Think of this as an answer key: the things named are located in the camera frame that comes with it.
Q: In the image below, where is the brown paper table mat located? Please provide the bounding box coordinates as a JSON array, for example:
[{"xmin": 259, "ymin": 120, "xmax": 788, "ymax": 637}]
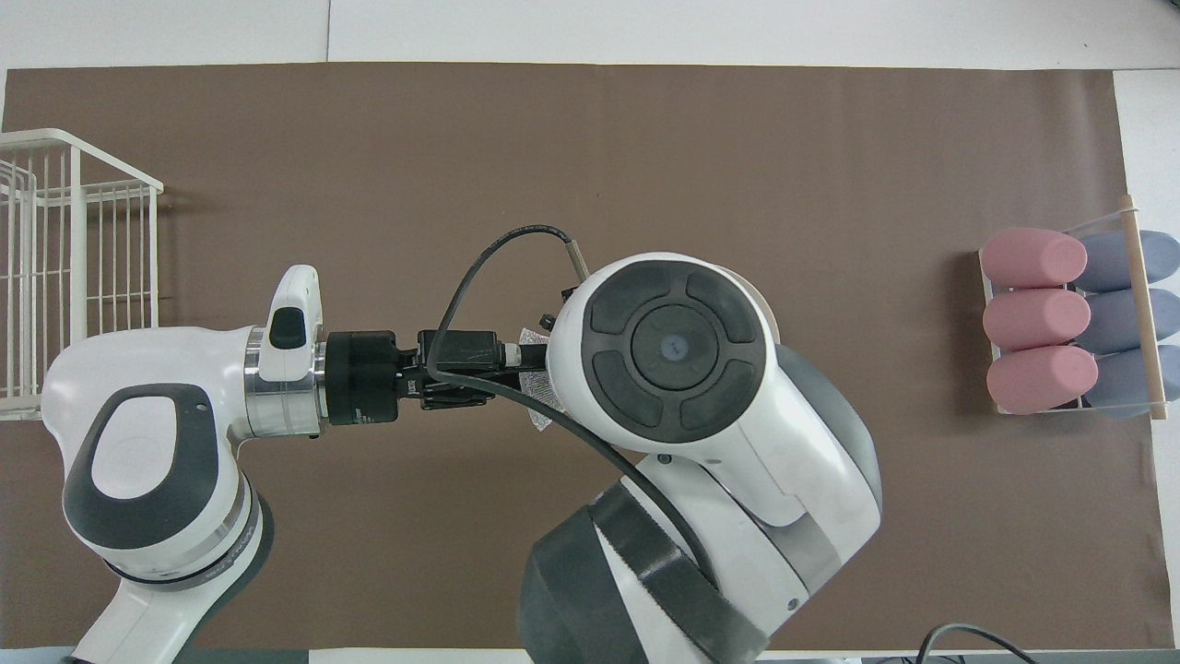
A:
[{"xmin": 0, "ymin": 62, "xmax": 1176, "ymax": 651}]

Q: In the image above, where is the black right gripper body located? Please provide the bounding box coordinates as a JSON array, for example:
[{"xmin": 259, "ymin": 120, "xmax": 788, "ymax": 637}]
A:
[{"xmin": 539, "ymin": 284, "xmax": 584, "ymax": 335}]

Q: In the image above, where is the white cup holder rack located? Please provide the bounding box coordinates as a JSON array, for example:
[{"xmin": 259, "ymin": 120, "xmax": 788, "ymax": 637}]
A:
[{"xmin": 977, "ymin": 194, "xmax": 1180, "ymax": 421}]

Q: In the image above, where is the blue plastic cup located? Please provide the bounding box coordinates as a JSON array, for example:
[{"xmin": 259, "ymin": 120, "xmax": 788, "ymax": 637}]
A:
[
  {"xmin": 1077, "ymin": 231, "xmax": 1180, "ymax": 292},
  {"xmin": 1075, "ymin": 290, "xmax": 1180, "ymax": 357},
  {"xmin": 1083, "ymin": 345, "xmax": 1180, "ymax": 420}
]

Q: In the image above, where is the cream round plate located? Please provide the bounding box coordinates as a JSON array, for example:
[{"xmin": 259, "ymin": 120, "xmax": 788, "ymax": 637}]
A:
[{"xmin": 710, "ymin": 265, "xmax": 782, "ymax": 344}]

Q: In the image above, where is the clear plastic item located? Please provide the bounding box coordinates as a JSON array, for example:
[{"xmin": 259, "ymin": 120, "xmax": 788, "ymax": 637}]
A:
[{"xmin": 516, "ymin": 326, "xmax": 558, "ymax": 433}]

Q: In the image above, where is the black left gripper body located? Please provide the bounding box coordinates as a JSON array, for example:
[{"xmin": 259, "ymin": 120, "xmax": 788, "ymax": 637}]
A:
[{"xmin": 324, "ymin": 328, "xmax": 505, "ymax": 428}]

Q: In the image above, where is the pink plastic cup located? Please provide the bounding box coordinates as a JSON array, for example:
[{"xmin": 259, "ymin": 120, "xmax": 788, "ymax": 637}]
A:
[
  {"xmin": 986, "ymin": 345, "xmax": 1100, "ymax": 416},
  {"xmin": 980, "ymin": 228, "xmax": 1089, "ymax": 290},
  {"xmin": 983, "ymin": 288, "xmax": 1092, "ymax": 352}
]

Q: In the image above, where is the white wire dish rack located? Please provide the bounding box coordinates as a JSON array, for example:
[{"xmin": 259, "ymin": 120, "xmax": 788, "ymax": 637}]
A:
[{"xmin": 0, "ymin": 129, "xmax": 165, "ymax": 422}]

